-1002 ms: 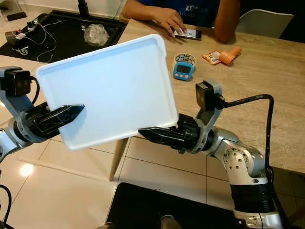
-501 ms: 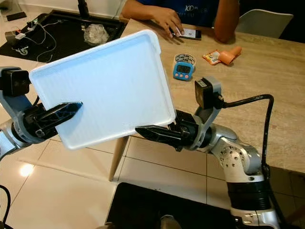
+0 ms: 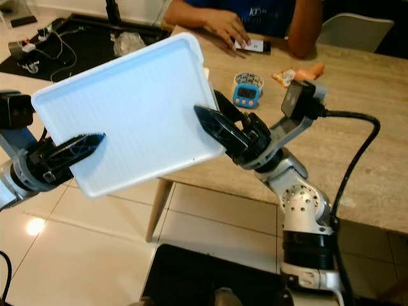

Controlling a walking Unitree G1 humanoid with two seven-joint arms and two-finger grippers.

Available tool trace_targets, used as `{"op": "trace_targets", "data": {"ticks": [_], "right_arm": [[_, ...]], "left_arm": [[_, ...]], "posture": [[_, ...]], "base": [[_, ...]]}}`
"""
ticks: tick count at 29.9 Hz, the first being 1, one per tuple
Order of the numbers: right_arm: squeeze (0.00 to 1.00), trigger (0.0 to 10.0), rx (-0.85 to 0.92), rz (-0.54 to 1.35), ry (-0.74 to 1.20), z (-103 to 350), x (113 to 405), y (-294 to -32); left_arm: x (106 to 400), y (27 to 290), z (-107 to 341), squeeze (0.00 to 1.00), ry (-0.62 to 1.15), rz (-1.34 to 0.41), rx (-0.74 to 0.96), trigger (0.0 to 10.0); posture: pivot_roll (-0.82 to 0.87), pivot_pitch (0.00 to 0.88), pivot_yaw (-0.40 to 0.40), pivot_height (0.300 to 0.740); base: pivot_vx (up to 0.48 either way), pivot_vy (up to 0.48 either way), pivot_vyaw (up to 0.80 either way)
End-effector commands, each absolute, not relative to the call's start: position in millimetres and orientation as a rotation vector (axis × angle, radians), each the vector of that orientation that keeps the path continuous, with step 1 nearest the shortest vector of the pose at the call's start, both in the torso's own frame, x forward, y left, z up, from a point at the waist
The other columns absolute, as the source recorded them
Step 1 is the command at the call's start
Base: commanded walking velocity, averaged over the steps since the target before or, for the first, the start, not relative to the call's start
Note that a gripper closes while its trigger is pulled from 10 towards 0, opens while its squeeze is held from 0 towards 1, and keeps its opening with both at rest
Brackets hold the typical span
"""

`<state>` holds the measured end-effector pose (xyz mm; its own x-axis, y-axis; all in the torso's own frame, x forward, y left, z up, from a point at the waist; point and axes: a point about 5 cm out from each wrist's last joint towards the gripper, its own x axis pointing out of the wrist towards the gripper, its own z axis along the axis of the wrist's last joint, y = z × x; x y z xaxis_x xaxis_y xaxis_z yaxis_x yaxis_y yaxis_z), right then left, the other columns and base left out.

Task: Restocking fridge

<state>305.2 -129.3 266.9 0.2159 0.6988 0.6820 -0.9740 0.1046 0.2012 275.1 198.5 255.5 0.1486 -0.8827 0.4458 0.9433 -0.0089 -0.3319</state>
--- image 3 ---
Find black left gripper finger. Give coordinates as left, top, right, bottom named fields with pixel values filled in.
left=54, top=132, right=106, bottom=170

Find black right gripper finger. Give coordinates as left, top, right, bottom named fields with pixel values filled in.
left=193, top=105, right=246, bottom=160

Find clear storage container white lid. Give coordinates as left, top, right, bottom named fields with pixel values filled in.
left=31, top=32, right=228, bottom=198

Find seated person right hand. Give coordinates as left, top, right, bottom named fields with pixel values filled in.
left=200, top=9, right=253, bottom=53

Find blue kitchen timer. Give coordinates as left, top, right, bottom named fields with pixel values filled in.
left=231, top=71, right=265, bottom=108

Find orange white snack packet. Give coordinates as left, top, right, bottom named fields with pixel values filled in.
left=272, top=68, right=298, bottom=89

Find crumpled clear plastic bag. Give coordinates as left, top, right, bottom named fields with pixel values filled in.
left=113, top=31, right=147, bottom=58

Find seated person blue shirt torso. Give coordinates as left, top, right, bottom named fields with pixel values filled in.
left=182, top=0, right=297, bottom=38

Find light wooden table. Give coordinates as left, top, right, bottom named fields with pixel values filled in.
left=145, top=24, right=408, bottom=243

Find black stand pole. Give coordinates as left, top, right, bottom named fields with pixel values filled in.
left=105, top=0, right=122, bottom=26

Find black flat remote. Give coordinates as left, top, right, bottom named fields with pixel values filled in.
left=10, top=14, right=38, bottom=28

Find grey robot right leg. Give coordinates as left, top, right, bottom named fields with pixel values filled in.
left=212, top=287, right=244, bottom=306

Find light grey right wrist camera mount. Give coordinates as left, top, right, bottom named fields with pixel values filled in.
left=268, top=78, right=327, bottom=154

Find white charger with cables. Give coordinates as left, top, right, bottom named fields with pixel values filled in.
left=8, top=25, right=68, bottom=76

